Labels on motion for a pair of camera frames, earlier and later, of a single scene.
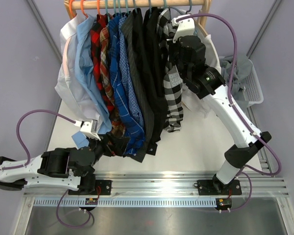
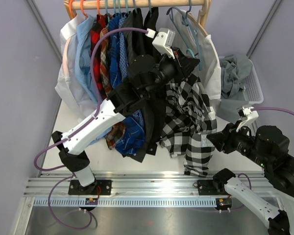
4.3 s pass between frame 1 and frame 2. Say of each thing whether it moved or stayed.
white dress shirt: stayed
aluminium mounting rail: stayed
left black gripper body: moved
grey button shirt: stayed
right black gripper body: moved
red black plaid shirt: stayed
